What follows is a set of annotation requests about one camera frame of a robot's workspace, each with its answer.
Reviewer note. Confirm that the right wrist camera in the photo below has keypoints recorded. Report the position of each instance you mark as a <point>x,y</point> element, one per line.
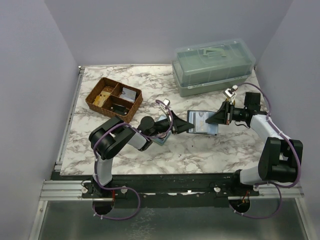
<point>230,93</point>

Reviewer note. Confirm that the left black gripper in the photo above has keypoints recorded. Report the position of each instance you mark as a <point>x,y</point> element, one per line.
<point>179,125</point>

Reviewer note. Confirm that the black item in basket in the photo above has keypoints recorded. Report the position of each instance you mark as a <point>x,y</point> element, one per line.
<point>119,109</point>

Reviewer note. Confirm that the green plastic storage box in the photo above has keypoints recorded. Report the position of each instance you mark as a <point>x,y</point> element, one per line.
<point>212,66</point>

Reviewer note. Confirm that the gold cards in basket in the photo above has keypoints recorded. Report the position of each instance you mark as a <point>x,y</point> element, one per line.
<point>101,98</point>

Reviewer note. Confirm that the aluminium frame rail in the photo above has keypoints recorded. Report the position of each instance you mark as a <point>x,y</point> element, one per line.
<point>62,148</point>

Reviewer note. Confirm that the brown woven divided basket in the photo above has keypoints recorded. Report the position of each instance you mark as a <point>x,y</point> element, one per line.
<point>115,89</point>

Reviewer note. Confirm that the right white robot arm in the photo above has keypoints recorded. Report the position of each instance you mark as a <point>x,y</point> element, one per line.
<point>281,156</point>

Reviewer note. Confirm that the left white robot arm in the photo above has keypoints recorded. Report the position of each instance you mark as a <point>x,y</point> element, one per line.
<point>111,137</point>

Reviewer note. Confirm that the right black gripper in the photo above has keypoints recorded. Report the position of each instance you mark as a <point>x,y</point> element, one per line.
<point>224,115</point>

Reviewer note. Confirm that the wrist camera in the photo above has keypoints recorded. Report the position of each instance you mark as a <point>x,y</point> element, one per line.
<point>230,93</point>
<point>164,105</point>

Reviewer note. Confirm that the black leather card holder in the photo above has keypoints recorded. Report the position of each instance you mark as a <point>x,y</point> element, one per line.
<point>198,119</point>

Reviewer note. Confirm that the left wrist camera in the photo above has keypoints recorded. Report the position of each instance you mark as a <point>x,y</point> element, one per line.
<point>164,105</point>

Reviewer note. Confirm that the black metal base rail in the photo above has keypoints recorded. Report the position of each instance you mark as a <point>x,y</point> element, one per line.
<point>162,190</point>

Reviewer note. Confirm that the white VIP card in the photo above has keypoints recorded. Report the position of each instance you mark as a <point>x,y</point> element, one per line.
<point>128,95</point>

